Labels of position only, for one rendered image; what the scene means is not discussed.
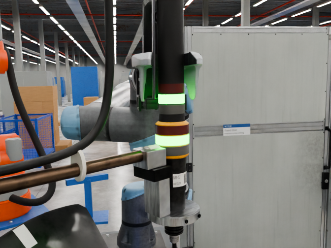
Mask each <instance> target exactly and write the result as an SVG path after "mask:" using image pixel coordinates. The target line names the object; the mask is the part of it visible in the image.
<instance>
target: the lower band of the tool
mask: <svg viewBox="0 0 331 248"><path fill-rule="evenodd" d="M187 124H189V123H188V122H187V121H183V122H173V123H166V122H159V121H158V122H156V123H155V125H160V126H180V125H187ZM156 135H158V134H156ZM184 135H188V134H184ZM184 135H158V136H167V137H173V136H184ZM188 144H189V143H188ZM188 144H186V145H188ZM186 145H180V146H162V145H159V146H162V147H181V146H186ZM188 155H189V153H188V154H186V155H180V156H166V159H179V158H185V157H187V156H188Z"/></svg>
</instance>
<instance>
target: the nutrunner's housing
mask: <svg viewBox="0 0 331 248"><path fill-rule="evenodd" d="M166 164H167V165H171V166H172V177H171V178H170V179H169V188H170V212H177V211H181V210H183V209H185V208H186V198H185V190H186V189H187V188H186V183H187V171H186V157H185V158H179V159H166ZM183 231H184V229H183V226H176V227H170V226H165V233H166V234H168V235H170V236H178V235H180V234H182V233H183Z"/></svg>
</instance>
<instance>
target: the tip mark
mask: <svg viewBox="0 0 331 248"><path fill-rule="evenodd" d="M13 232H14V233H15V234H16V235H17V237H18V238H19V239H20V241H21V242H22V243H23V245H24V246H25V247H26V248H31V247H33V246H34V245H36V244H37V241H36V240H35V239H34V237H33V236H32V234H31V233H30V232H29V230H28V229H27V228H26V226H25V225H24V224H23V225H21V226H19V227H17V228H16V229H14V230H13Z"/></svg>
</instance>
